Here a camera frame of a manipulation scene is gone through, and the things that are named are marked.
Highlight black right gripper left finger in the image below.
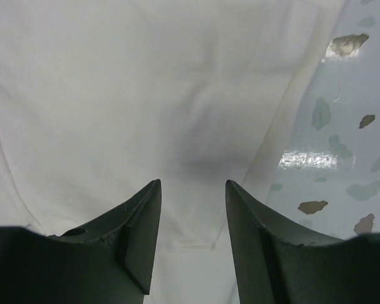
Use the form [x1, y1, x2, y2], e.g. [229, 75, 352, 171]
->
[50, 179, 162, 295]

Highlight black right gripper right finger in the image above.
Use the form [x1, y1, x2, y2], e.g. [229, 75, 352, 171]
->
[225, 180, 341, 303]

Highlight white t shirt red print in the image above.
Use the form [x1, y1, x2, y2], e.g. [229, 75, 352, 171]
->
[0, 1, 344, 303]

